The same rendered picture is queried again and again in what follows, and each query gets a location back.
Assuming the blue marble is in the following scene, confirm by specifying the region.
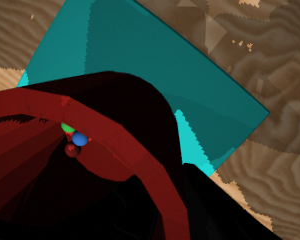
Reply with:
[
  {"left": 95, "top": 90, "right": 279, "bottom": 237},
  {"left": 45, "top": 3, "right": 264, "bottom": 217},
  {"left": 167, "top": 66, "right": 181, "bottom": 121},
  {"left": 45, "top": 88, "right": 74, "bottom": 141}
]
[{"left": 71, "top": 129, "right": 90, "bottom": 145}]

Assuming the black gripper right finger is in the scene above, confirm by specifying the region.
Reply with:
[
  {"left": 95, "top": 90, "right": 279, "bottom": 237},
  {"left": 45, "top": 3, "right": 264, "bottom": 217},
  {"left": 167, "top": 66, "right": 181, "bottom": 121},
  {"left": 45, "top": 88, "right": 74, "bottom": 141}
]
[{"left": 182, "top": 163, "right": 283, "bottom": 240}]

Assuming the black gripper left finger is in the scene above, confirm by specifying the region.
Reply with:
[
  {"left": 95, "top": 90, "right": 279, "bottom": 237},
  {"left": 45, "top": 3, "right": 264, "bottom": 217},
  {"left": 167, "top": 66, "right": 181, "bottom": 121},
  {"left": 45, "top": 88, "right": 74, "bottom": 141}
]
[{"left": 0, "top": 175, "right": 159, "bottom": 240}]

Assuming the dark red marble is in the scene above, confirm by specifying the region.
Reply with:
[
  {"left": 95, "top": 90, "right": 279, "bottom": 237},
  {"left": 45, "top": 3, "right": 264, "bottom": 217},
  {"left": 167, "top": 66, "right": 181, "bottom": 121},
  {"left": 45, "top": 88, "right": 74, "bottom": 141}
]
[{"left": 65, "top": 140, "right": 82, "bottom": 157}]

